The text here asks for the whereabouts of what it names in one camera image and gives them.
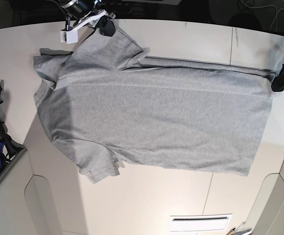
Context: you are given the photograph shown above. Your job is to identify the black round chair base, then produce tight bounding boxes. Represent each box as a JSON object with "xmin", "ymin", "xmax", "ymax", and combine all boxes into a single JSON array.
[{"xmin": 228, "ymin": 12, "xmax": 262, "ymax": 31}]

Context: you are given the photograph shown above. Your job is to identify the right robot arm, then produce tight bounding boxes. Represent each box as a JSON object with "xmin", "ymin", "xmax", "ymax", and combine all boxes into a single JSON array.
[{"xmin": 53, "ymin": 0, "xmax": 116, "ymax": 42}]

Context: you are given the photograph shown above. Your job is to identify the grey T-shirt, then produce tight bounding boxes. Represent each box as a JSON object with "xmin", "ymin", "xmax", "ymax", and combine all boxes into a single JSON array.
[{"xmin": 33, "ymin": 30, "xmax": 274, "ymax": 183}]

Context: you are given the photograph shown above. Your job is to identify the pens at bottom edge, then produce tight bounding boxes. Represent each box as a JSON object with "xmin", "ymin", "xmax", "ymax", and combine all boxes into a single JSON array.
[{"xmin": 227, "ymin": 221, "xmax": 252, "ymax": 235}]

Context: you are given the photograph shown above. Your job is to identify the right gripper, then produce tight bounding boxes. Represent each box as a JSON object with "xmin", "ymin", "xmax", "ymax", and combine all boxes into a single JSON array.
[{"xmin": 87, "ymin": 10, "xmax": 116, "ymax": 37}]

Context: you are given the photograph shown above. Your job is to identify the white slotted vent plate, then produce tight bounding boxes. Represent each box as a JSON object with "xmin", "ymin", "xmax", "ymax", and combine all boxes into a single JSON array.
[{"xmin": 170, "ymin": 214, "xmax": 232, "ymax": 232}]

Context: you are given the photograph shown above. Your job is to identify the white cables top right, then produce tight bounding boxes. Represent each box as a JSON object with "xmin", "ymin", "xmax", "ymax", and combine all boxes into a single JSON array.
[{"xmin": 239, "ymin": 0, "xmax": 284, "ymax": 35}]

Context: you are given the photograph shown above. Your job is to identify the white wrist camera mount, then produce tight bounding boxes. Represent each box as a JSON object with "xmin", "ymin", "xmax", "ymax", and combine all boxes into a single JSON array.
[{"xmin": 60, "ymin": 13, "xmax": 98, "ymax": 44}]

